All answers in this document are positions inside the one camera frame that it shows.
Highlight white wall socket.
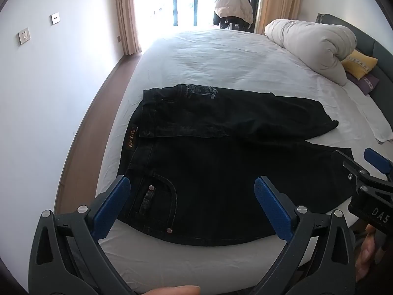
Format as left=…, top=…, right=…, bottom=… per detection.
left=18, top=27, right=31, bottom=45

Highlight black jeans pants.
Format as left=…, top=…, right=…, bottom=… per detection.
left=119, top=84, right=352, bottom=246

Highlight left beige curtain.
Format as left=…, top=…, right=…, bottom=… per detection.
left=115, top=0, right=141, bottom=55

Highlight white wall switch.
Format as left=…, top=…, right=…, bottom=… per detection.
left=51, top=12, right=60, bottom=25

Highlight yellow pillow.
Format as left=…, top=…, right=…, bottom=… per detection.
left=341, top=50, right=378, bottom=80

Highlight purple pillow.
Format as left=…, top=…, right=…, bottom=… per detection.
left=346, top=73, right=379, bottom=95

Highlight white bed sheet mattress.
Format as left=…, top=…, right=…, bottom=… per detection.
left=97, top=29, right=392, bottom=294

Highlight dark green headboard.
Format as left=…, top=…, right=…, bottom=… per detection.
left=316, top=13, right=393, bottom=127

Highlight rolled white duvet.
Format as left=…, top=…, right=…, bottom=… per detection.
left=265, top=19, right=357, bottom=86

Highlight white puffer jacket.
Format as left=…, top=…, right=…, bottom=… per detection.
left=212, top=0, right=254, bottom=31

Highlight person right hand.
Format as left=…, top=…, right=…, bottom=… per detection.
left=355, top=224, right=386, bottom=282

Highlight person left hand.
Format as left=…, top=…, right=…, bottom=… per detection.
left=143, top=285, right=200, bottom=295

